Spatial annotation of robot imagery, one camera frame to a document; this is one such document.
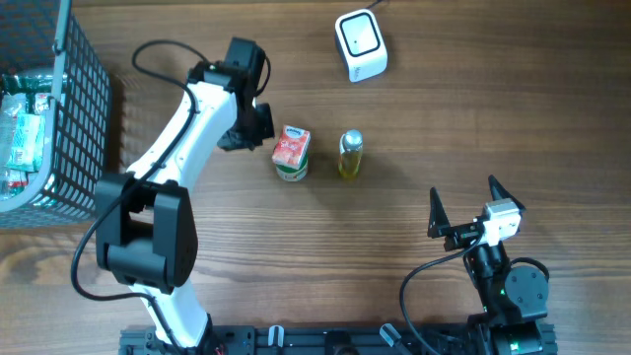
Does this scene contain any red snack bar wrapper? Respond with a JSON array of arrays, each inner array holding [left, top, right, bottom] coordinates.
[[2, 169, 29, 191]]

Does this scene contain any black right camera cable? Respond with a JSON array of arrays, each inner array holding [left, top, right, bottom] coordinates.
[[398, 231, 487, 355]]

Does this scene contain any teal snack bar wrapper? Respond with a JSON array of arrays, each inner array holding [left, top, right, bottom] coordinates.
[[6, 112, 45, 173]]

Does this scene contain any white barcode scanner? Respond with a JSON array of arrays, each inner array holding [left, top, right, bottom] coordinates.
[[334, 8, 388, 83]]

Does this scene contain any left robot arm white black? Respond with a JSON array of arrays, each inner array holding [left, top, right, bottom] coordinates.
[[86, 37, 274, 354]]

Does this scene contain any grey plastic mesh basket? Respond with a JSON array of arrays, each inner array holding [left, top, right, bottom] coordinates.
[[1, 0, 112, 229]]

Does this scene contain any green lid jar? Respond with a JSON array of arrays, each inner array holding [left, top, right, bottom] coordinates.
[[275, 156, 309, 182]]

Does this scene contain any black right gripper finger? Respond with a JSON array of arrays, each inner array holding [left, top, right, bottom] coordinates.
[[488, 175, 526, 212], [427, 187, 451, 237]]

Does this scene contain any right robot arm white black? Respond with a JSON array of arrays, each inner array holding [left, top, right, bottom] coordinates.
[[428, 176, 558, 355]]

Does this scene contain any yellow liquid bottle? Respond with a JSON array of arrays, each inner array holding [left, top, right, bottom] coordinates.
[[338, 129, 364, 179]]

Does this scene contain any orange tissue pack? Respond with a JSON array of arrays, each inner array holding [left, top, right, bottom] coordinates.
[[272, 125, 311, 170]]

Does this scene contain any green 3M glove package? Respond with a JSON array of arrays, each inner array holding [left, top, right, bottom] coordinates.
[[1, 67, 56, 95]]

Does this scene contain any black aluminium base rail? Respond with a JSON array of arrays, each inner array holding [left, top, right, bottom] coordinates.
[[118, 322, 558, 355]]

